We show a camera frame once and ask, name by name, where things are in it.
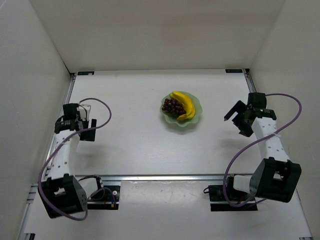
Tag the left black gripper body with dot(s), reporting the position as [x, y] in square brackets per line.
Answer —
[88, 130]

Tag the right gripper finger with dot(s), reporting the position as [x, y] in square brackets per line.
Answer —
[245, 131]
[238, 108]

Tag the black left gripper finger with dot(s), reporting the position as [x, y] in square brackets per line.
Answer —
[87, 135]
[93, 123]

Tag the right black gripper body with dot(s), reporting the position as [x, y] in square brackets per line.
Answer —
[241, 121]

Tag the yellow fake banana bunch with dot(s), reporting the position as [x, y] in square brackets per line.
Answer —
[187, 104]

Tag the red fake grape bunch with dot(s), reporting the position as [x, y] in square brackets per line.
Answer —
[173, 107]

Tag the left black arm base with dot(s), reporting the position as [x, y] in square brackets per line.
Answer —
[99, 195]

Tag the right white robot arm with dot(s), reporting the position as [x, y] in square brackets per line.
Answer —
[275, 178]

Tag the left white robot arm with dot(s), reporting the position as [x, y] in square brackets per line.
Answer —
[61, 193]

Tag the green glass fruit bowl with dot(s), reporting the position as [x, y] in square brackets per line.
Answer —
[194, 120]

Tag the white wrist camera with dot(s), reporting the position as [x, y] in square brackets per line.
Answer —
[84, 110]

